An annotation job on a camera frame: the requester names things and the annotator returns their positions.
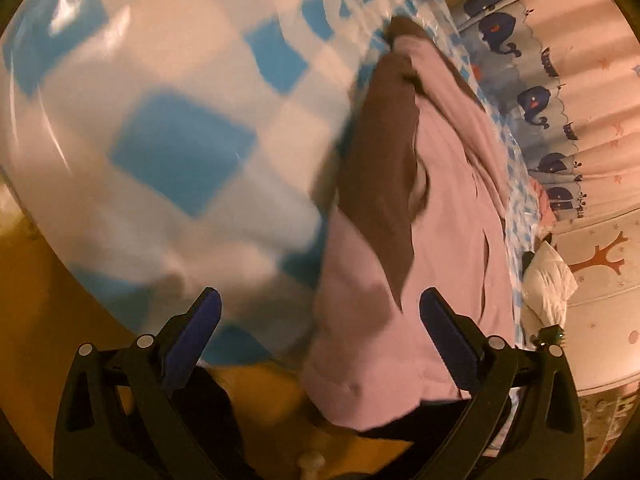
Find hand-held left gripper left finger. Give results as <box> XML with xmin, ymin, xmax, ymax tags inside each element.
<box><xmin>52</xmin><ymin>287</ymin><xmax>223</xmax><ymax>480</ymax></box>

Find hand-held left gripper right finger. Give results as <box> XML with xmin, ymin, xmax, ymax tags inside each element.
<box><xmin>419</xmin><ymin>287</ymin><xmax>586</xmax><ymax>480</ymax></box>

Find pink and brown jacket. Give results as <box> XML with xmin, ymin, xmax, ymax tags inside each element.
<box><xmin>300</xmin><ymin>15</ymin><xmax>518</xmax><ymax>433</ymax></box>

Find white pillow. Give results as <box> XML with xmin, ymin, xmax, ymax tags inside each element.
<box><xmin>520</xmin><ymin>242</ymin><xmax>579</xmax><ymax>332</ymax></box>

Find tree print cloth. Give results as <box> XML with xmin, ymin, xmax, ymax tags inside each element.
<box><xmin>549</xmin><ymin>205</ymin><xmax>640</xmax><ymax>396</ymax></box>

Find person's dark trousers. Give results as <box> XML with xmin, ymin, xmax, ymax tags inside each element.
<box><xmin>125</xmin><ymin>365</ymin><xmax>512</xmax><ymax>480</ymax></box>

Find pink cloth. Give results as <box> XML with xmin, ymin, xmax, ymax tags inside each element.
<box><xmin>527</xmin><ymin>179</ymin><xmax>557</xmax><ymax>227</ymax></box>

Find blue checked bed cover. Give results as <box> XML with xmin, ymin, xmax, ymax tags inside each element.
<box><xmin>0</xmin><ymin>0</ymin><xmax>541</xmax><ymax>366</ymax></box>

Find whale print curtain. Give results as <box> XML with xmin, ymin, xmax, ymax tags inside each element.
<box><xmin>452</xmin><ymin>0</ymin><xmax>640</xmax><ymax>226</ymax></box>

